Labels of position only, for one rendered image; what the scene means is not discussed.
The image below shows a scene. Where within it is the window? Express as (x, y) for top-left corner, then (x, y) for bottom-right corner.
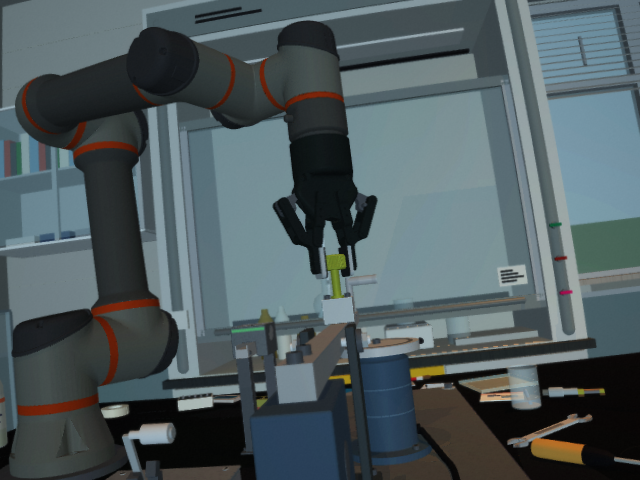
(546, 83), (640, 282)

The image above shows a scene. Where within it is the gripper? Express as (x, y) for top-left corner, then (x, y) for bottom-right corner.
(272, 135), (379, 276)

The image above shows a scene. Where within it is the grey open-end wrench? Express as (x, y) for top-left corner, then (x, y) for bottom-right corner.
(506, 412), (594, 448)

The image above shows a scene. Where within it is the white counterweight block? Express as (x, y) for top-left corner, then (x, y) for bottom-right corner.
(274, 358), (327, 404)

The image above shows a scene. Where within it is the yellow black bar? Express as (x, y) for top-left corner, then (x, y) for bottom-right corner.
(327, 363), (447, 387)

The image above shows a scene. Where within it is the blue cylinder motor housing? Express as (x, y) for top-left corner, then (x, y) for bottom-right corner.
(355, 344), (433, 465)

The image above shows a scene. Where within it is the black cable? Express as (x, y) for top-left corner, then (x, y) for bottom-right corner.
(416, 423), (462, 480)

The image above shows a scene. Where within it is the brown beam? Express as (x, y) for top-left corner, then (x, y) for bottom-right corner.
(298, 322), (351, 384)

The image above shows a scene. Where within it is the white fume hood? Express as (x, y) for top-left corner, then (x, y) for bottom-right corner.
(142, 0), (597, 392)

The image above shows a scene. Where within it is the grey clamp handle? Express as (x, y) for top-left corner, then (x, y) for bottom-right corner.
(347, 273), (378, 301)

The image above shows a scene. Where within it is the clear beaker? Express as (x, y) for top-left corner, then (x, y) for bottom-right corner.
(444, 313), (472, 337)

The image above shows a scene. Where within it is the white box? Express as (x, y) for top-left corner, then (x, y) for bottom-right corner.
(384, 322), (434, 349)

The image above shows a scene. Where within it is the white cup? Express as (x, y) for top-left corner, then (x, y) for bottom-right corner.
(508, 366), (542, 412)

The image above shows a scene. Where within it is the brown base board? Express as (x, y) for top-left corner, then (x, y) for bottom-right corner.
(344, 383), (532, 480)

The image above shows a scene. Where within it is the yellow-handled screwdriver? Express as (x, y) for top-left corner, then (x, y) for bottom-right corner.
(529, 438), (640, 468)

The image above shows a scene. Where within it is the white pin holder block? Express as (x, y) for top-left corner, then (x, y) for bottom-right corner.
(322, 295), (357, 327)

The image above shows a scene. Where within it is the black pivot post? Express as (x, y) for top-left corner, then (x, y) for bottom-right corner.
(343, 323), (375, 480)

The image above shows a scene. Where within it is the white rectangular block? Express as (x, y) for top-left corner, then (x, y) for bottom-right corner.
(176, 394), (217, 413)

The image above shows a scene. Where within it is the brown disc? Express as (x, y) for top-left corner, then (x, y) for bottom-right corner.
(361, 335), (422, 354)

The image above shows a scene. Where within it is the white shelf unit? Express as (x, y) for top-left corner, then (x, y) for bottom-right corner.
(0, 104), (157, 261)

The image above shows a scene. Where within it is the white-handled grey crank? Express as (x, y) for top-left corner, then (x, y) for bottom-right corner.
(121, 422), (178, 480)

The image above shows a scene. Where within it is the yellow-green pin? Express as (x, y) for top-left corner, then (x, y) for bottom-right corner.
(324, 253), (349, 301)

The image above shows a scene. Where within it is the grey stand with green top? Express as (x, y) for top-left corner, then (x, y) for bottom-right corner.
(230, 323), (279, 455)

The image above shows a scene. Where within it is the grey window blind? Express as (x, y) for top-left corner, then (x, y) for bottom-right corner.
(528, 3), (640, 82)

